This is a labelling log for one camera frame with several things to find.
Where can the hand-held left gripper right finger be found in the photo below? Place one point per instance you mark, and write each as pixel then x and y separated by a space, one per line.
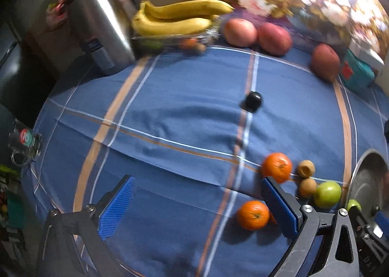
pixel 278 210

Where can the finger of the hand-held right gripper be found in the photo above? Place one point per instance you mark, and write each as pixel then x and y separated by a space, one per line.
pixel 381 219

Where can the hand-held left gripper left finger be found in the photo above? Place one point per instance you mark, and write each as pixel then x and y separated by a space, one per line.
pixel 118 208

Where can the orange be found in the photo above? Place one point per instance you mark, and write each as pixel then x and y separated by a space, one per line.
pixel 275 166
pixel 252 215

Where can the green apple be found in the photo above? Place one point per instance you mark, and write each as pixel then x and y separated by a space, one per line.
pixel 328 194
pixel 353 204

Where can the metal bowl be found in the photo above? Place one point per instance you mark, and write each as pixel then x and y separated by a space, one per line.
pixel 369 173

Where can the blue plaid tablecloth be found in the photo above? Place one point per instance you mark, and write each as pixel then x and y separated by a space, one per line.
pixel 170 119

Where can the black plum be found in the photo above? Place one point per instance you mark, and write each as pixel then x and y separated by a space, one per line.
pixel 252 100

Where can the teal box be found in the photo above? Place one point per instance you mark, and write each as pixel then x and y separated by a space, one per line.
pixel 355 72

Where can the red apple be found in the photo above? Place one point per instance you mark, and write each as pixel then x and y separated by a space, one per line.
pixel 275 39
pixel 240 32
pixel 325 63

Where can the green fruit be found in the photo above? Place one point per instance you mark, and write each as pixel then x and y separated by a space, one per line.
pixel 151 44

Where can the white box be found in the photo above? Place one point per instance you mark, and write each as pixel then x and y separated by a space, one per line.
pixel 366 52

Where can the clear plastic tray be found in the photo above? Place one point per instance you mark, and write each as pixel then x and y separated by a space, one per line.
pixel 170 40

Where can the small orange fruit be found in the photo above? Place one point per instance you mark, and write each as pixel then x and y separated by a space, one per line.
pixel 188 43

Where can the small brown kiwi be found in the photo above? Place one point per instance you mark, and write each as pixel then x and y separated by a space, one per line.
pixel 199 48

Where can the yellow banana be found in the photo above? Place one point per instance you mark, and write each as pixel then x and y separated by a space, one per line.
pixel 213 18
pixel 188 8
pixel 170 26

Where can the stainless steel kettle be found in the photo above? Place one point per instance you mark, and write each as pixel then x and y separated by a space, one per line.
pixel 97 15

